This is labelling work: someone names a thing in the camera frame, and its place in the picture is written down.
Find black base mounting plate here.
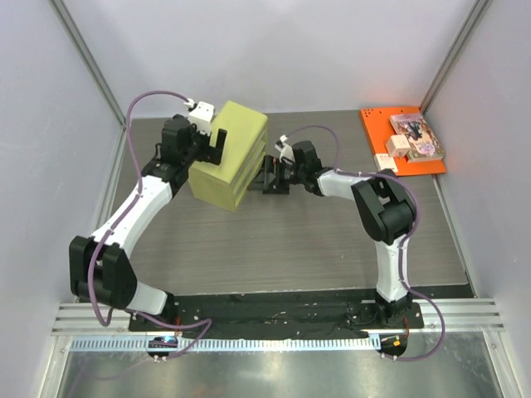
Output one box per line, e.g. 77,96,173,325
129,289,424,340

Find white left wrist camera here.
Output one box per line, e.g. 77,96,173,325
184,99,215,136

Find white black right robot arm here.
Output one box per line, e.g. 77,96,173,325
248,138,417,328

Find white red small box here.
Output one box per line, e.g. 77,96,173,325
373,153,398,174

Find white slotted cable duct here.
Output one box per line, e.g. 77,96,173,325
70,334,381,353

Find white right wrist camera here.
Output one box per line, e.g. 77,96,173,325
275,135,295,164

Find small beige cube box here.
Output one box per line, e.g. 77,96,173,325
385,134,411,158

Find orange flat tray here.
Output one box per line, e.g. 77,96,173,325
359,106,446,177

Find green metal drawer toolbox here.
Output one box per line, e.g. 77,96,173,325
188,101,268,211

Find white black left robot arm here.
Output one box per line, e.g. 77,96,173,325
69,114,227,331

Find right aluminium corner post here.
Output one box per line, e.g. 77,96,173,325
419,0,493,113

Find left aluminium corner post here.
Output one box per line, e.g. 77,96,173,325
48,0,125,129

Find aluminium corner post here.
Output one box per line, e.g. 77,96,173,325
419,0,493,113
48,0,125,129

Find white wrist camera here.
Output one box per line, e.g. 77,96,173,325
184,99,215,136
275,135,295,164

